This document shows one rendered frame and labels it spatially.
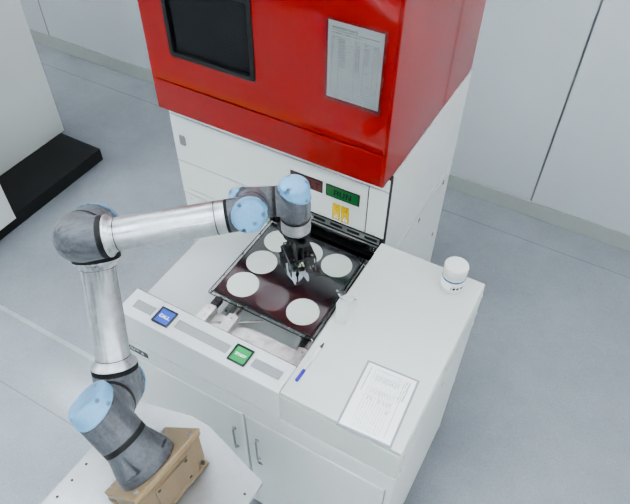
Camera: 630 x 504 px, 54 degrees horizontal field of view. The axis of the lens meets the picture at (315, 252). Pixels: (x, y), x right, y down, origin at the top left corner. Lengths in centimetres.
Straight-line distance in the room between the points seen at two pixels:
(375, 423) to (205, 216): 67
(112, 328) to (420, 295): 87
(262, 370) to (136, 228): 56
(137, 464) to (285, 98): 101
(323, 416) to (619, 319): 202
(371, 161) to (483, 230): 184
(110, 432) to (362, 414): 61
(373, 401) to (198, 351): 49
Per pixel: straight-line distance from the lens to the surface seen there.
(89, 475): 181
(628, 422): 303
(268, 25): 170
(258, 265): 201
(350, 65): 162
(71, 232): 143
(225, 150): 213
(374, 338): 176
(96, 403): 153
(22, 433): 293
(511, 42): 319
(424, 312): 184
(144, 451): 156
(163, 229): 137
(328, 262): 202
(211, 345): 177
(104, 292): 158
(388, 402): 165
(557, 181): 351
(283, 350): 183
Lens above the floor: 240
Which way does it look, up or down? 47 degrees down
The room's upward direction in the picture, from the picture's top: 1 degrees clockwise
